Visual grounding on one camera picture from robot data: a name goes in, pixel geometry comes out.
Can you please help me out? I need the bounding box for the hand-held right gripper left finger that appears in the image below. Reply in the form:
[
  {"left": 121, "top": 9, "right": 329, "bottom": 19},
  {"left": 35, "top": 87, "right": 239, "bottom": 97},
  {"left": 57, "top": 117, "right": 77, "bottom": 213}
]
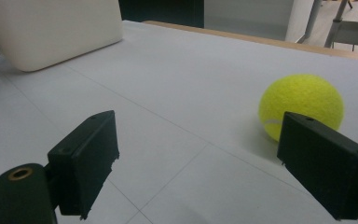
[{"left": 47, "top": 109, "right": 120, "bottom": 220}]

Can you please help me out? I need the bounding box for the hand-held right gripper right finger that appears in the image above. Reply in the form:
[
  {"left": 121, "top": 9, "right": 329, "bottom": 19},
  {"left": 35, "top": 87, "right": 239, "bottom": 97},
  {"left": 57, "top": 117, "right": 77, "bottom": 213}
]
[{"left": 276, "top": 111, "right": 358, "bottom": 221}]

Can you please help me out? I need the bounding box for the yellow tennis ball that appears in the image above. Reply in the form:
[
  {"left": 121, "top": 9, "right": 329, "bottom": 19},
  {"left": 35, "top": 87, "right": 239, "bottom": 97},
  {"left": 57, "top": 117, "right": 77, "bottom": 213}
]
[{"left": 258, "top": 74, "right": 345, "bottom": 143}]

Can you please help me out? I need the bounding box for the white plastic bin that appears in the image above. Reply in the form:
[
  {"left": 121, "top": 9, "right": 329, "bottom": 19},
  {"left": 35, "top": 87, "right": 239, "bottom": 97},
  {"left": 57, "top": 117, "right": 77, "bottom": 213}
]
[{"left": 0, "top": 0, "right": 125, "bottom": 73}]

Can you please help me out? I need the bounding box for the wooden table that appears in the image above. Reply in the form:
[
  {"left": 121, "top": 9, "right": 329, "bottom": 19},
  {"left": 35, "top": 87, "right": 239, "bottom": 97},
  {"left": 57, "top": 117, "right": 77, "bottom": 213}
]
[{"left": 143, "top": 20, "right": 358, "bottom": 63}]

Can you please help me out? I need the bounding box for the white cabinet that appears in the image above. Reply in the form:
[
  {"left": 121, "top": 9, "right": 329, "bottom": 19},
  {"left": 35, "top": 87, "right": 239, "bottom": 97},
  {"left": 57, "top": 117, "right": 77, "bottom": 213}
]
[{"left": 203, "top": 0, "right": 295, "bottom": 42}]

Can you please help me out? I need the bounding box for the dark curtain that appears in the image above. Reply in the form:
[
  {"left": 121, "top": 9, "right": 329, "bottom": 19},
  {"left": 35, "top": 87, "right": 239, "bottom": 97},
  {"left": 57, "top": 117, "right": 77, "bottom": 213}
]
[{"left": 118, "top": 0, "right": 205, "bottom": 29}]

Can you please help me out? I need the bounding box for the white metal desk frame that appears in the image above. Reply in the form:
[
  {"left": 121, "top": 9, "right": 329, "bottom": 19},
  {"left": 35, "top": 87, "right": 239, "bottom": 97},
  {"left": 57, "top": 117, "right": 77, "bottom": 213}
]
[{"left": 296, "top": 0, "right": 358, "bottom": 49}]

